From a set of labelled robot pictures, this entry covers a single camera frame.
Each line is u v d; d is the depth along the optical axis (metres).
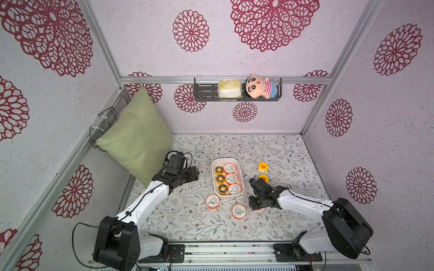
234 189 0.92
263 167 1.03
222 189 0.93
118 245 0.40
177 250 0.76
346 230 0.43
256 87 0.85
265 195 0.67
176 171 0.64
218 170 1.01
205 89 0.91
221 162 1.00
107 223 0.41
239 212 0.85
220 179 0.97
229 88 0.90
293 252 0.65
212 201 0.89
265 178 0.96
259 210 0.87
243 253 0.75
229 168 1.01
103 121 0.78
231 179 0.97
